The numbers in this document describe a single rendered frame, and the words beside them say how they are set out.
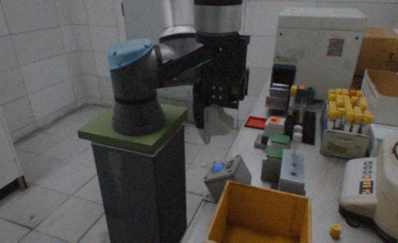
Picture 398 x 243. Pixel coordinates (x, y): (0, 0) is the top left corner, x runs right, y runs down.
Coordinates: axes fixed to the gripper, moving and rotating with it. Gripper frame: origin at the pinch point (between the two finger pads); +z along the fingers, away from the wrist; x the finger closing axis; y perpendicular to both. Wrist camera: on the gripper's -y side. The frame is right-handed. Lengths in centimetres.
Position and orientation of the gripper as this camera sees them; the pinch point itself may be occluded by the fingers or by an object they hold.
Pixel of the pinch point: (204, 137)
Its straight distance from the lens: 55.9
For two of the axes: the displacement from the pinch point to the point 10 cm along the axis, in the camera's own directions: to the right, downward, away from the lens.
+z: 0.0, 8.9, 4.5
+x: 3.5, -4.2, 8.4
